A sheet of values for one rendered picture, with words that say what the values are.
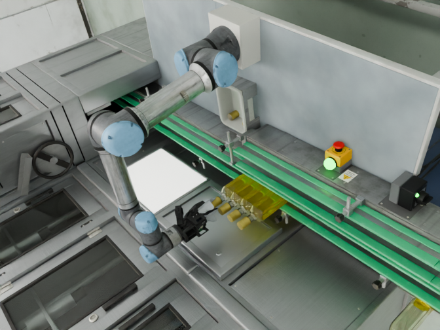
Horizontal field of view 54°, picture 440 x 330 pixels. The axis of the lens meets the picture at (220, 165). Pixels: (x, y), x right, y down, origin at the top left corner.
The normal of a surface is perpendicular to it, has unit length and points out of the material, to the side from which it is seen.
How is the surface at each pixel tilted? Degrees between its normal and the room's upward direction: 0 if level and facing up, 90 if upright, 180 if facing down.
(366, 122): 0
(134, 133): 79
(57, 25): 90
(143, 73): 90
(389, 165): 0
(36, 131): 90
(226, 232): 90
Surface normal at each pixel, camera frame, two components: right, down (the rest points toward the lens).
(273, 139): -0.14, -0.78
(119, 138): 0.51, 0.41
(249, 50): 0.65, 0.47
